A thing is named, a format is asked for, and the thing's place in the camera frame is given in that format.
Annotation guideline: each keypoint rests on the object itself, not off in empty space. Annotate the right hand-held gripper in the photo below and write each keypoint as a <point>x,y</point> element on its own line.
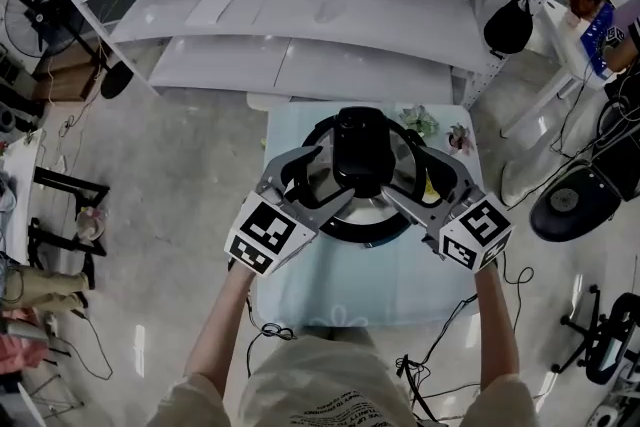
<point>475,230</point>

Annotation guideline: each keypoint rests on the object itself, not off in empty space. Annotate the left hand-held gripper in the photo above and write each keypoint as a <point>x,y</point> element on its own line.
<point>267,230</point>

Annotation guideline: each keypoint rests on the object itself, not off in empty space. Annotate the black pressure cooker lid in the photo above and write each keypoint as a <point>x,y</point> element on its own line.
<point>360,155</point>

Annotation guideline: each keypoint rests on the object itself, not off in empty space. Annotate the person's right forearm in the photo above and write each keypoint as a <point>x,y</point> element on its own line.
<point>495,325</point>

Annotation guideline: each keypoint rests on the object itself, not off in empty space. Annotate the person's left forearm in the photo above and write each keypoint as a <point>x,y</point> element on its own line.
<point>220,325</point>

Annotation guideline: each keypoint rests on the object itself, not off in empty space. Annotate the white plate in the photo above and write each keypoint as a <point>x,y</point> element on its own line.
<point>431,199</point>

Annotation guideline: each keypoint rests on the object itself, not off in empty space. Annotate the yellow food pile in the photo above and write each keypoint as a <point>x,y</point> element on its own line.
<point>428,187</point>

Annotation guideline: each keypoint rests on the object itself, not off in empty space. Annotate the pink potted plant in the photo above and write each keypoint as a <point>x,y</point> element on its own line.
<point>460,139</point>

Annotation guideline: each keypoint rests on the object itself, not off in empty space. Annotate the green potted plant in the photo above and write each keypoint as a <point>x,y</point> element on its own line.
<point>419,121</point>

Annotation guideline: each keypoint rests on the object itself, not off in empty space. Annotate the white floor mat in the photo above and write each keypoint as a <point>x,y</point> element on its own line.
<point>265,101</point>

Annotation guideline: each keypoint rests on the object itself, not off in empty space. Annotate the small table with light cloth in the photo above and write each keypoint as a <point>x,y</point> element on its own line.
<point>370,285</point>

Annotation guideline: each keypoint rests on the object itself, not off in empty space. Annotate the black oval pack with grille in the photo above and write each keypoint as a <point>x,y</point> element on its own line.
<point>570,210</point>

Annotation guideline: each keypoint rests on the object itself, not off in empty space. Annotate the white metal shelving rack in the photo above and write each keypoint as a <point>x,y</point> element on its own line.
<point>300,15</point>

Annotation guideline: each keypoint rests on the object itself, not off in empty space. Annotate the white long-legged table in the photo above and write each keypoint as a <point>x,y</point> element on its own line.
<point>565,65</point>

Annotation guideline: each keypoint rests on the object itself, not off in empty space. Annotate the black hanging bag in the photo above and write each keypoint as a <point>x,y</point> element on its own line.
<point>507,25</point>

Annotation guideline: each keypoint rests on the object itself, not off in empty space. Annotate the white paper sheet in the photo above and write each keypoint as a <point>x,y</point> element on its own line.
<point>212,7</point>

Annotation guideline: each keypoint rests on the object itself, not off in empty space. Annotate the pale pink bowl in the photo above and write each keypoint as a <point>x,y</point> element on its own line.
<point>91,222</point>

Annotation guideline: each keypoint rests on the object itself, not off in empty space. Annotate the black standing fan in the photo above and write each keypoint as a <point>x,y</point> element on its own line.
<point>116,80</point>

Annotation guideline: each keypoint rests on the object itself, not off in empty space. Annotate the blue file holder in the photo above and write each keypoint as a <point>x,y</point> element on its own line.
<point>597,40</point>

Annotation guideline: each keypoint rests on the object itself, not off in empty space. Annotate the black office chair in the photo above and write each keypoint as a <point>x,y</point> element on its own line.
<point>615,340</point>

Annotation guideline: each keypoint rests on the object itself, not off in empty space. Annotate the orange dried flowers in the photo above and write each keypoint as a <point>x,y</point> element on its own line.
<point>580,5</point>

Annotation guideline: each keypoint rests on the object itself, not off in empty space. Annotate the brown cardboard box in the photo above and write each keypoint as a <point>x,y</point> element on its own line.
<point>65,80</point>

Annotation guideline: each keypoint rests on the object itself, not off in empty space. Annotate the white side table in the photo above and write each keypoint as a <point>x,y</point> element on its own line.
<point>22,195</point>

